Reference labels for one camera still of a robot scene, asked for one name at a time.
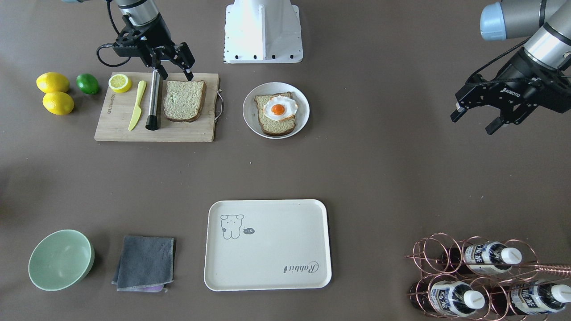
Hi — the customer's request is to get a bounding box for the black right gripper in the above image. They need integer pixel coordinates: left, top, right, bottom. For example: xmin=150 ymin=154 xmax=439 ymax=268
xmin=112 ymin=14 xmax=195 ymax=81

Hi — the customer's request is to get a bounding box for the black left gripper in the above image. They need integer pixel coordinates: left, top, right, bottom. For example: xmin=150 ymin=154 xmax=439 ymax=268
xmin=450 ymin=49 xmax=570 ymax=136

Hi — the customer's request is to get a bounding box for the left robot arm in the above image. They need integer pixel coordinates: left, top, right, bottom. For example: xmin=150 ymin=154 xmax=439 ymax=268
xmin=451 ymin=0 xmax=571 ymax=135

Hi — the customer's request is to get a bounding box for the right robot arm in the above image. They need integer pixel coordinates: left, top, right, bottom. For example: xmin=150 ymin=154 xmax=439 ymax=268
xmin=96 ymin=0 xmax=195 ymax=81

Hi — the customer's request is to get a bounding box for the cream rabbit tray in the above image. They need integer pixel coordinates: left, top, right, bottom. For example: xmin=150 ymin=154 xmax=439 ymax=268
xmin=203 ymin=199 xmax=332 ymax=291

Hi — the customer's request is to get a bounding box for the half lemon slice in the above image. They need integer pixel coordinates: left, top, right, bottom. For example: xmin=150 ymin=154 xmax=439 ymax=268
xmin=108 ymin=74 xmax=132 ymax=93

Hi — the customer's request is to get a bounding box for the yellow plastic knife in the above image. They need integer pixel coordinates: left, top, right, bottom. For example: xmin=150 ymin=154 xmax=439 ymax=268
xmin=127 ymin=80 xmax=147 ymax=131

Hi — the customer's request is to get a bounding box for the steel muddler black tip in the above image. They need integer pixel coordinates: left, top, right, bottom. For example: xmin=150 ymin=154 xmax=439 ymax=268
xmin=145 ymin=70 xmax=161 ymax=131

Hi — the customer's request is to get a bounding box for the bamboo cutting board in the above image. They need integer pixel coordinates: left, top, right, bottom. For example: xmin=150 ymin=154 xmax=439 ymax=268
xmin=94 ymin=72 xmax=223 ymax=143

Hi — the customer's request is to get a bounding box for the green lime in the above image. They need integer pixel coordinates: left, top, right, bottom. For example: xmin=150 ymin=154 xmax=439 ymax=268
xmin=76 ymin=73 xmax=100 ymax=95

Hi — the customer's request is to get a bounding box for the white round plate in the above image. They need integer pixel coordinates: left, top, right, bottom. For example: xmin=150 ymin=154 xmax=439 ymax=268
xmin=242 ymin=82 xmax=310 ymax=140

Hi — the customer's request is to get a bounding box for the fried egg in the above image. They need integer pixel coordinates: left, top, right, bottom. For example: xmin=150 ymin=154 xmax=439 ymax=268
xmin=262 ymin=95 xmax=298 ymax=122

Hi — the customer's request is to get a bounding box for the yellow lemon lower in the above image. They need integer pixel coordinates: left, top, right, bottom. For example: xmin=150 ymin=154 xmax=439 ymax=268
xmin=42 ymin=91 xmax=74 ymax=115

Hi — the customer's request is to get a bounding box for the yellow lemon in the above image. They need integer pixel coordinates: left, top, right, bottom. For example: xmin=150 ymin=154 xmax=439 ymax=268
xmin=35 ymin=72 xmax=70 ymax=93
xmin=42 ymin=91 xmax=74 ymax=115

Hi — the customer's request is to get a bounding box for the yellow lemon upper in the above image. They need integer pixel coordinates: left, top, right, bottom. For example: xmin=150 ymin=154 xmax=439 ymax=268
xmin=35 ymin=72 xmax=70 ymax=93

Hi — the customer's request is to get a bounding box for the tea bottle top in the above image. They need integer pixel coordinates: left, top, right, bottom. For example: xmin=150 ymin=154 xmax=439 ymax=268
xmin=439 ymin=241 xmax=523 ymax=276

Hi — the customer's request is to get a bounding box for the tea bottle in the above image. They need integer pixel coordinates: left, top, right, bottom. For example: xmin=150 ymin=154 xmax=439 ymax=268
xmin=490 ymin=280 xmax=571 ymax=316
xmin=439 ymin=241 xmax=523 ymax=276
xmin=409 ymin=281 xmax=486 ymax=317

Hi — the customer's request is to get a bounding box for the grey folded cloth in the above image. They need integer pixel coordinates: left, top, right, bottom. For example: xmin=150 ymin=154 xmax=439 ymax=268
xmin=112 ymin=235 xmax=176 ymax=292

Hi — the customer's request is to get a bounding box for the mint green bowl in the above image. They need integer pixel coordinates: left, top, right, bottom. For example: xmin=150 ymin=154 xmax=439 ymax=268
xmin=28 ymin=229 xmax=95 ymax=291

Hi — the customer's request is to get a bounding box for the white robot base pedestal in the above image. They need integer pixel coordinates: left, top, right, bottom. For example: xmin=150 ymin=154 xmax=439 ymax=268
xmin=223 ymin=0 xmax=304 ymax=64

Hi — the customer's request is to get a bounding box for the copper wire bottle rack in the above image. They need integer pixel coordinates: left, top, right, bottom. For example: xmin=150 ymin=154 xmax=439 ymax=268
xmin=407 ymin=232 xmax=570 ymax=321

